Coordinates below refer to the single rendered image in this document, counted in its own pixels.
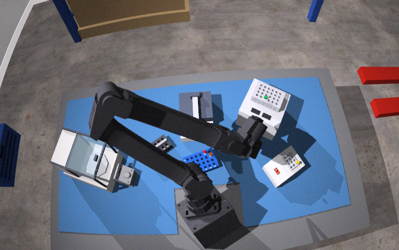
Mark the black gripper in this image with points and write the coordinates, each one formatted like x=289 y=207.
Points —
x=254 y=153

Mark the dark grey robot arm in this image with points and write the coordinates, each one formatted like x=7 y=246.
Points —
x=194 y=182

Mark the blue bench mat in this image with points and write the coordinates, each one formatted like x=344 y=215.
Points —
x=148 y=208

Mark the blue tube rack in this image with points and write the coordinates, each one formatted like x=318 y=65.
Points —
x=205 y=162

